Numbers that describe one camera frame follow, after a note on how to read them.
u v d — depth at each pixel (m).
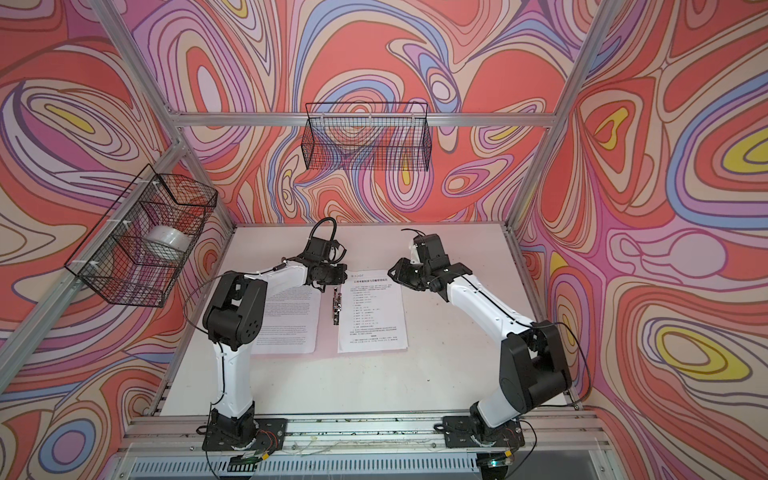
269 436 0.72
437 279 0.62
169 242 0.73
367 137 0.84
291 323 0.91
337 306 0.96
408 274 0.75
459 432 0.73
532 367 0.43
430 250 0.66
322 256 0.85
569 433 0.76
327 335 0.91
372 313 0.96
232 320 0.55
